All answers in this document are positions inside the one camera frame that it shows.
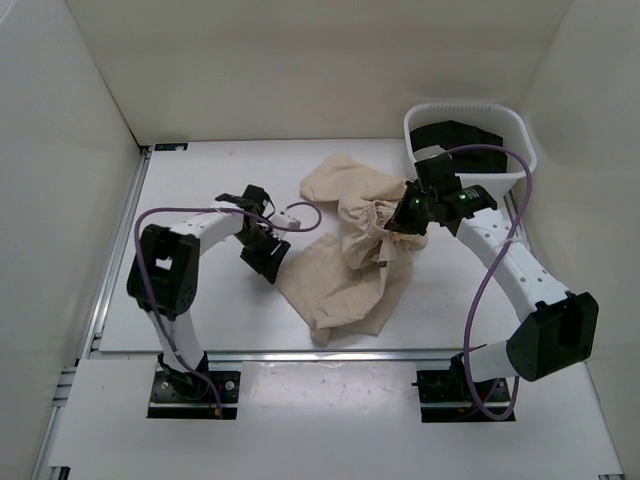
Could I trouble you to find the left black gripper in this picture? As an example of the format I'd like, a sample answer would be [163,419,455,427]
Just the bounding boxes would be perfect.
[233,225,290,283]

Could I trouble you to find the beige trousers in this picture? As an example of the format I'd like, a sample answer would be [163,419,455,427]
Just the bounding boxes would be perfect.
[276,154,427,345]

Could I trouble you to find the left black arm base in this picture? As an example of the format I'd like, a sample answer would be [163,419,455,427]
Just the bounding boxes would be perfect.
[147,368,241,420]

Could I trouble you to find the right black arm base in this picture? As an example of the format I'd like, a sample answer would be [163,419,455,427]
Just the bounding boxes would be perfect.
[412,370,511,424]

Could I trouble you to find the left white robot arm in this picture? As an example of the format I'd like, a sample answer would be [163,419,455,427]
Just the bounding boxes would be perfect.
[126,185,300,400]

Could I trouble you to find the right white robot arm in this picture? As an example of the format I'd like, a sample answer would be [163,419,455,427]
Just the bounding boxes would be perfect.
[385,154,599,400]

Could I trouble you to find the black trousers in basket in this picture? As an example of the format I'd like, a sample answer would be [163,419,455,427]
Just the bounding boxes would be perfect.
[409,119,516,175]

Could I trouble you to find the white plastic basket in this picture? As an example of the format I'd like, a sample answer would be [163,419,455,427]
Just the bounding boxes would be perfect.
[403,102,537,200]

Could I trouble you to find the small blue label sticker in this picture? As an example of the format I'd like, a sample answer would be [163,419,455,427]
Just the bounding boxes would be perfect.
[154,143,188,152]

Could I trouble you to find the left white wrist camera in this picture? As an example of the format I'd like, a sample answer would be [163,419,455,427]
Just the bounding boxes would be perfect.
[268,211,301,237]

